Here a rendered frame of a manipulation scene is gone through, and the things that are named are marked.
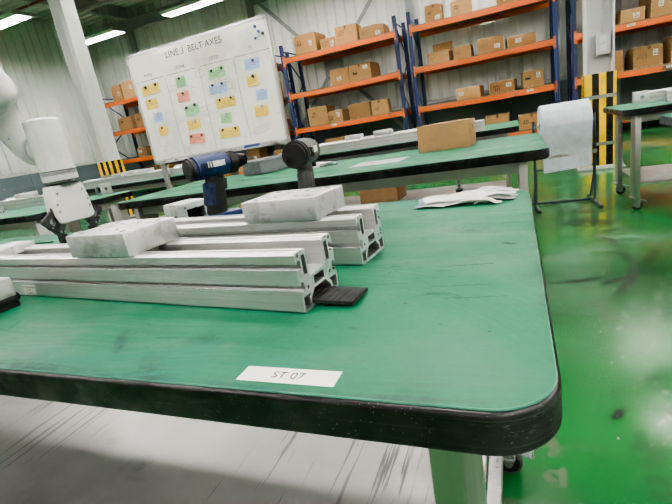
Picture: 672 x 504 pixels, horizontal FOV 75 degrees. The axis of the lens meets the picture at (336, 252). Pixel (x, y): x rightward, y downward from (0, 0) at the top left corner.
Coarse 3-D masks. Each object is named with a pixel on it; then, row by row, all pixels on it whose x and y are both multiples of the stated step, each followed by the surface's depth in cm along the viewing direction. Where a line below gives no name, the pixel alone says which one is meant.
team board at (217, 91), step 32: (224, 32) 364; (256, 32) 354; (128, 64) 407; (160, 64) 395; (192, 64) 383; (224, 64) 373; (256, 64) 362; (160, 96) 405; (192, 96) 393; (224, 96) 382; (256, 96) 371; (160, 128) 416; (192, 128) 403; (224, 128) 392; (256, 128) 381; (288, 128) 373; (160, 160) 428
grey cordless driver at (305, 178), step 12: (288, 144) 92; (300, 144) 92; (312, 144) 98; (288, 156) 92; (300, 156) 92; (312, 156) 96; (300, 168) 97; (312, 168) 99; (300, 180) 97; (312, 180) 98
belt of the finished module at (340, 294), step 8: (320, 288) 65; (328, 288) 64; (336, 288) 64; (344, 288) 63; (352, 288) 62; (360, 288) 62; (312, 296) 62; (320, 296) 62; (328, 296) 61; (336, 296) 60; (344, 296) 60; (352, 296) 60; (360, 296) 60; (352, 304) 58
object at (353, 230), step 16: (352, 208) 81; (368, 208) 79; (176, 224) 103; (192, 224) 93; (208, 224) 90; (224, 224) 87; (240, 224) 85; (256, 224) 83; (272, 224) 81; (288, 224) 79; (304, 224) 78; (320, 224) 76; (336, 224) 74; (352, 224) 73; (368, 224) 80; (336, 240) 76; (352, 240) 74; (368, 240) 79; (336, 256) 77; (352, 256) 75; (368, 256) 78
